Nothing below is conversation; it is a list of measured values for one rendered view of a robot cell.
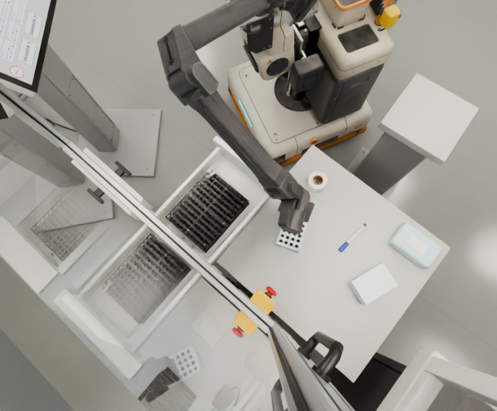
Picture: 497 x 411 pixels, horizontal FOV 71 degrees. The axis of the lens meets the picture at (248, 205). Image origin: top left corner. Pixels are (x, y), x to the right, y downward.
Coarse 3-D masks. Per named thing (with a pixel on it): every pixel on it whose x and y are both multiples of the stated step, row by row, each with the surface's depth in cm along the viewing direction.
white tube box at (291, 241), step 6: (282, 234) 123; (288, 234) 122; (294, 234) 125; (300, 234) 122; (282, 240) 122; (288, 240) 122; (294, 240) 122; (300, 240) 121; (282, 246) 123; (288, 246) 121; (294, 246) 121; (300, 246) 121
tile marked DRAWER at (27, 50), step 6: (24, 42) 120; (30, 42) 121; (24, 48) 120; (30, 48) 121; (36, 48) 123; (18, 54) 118; (24, 54) 120; (30, 54) 121; (18, 60) 118; (24, 60) 119; (30, 60) 121
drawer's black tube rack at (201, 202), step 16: (192, 192) 120; (208, 192) 119; (224, 192) 116; (192, 208) 118; (208, 208) 115; (224, 208) 115; (240, 208) 114; (176, 224) 114; (192, 224) 113; (208, 224) 113; (224, 224) 113; (192, 240) 112; (208, 240) 112
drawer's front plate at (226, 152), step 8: (216, 136) 118; (216, 144) 121; (224, 144) 117; (224, 152) 122; (232, 152) 117; (232, 160) 122; (240, 160) 116; (240, 168) 123; (248, 168) 116; (248, 176) 124
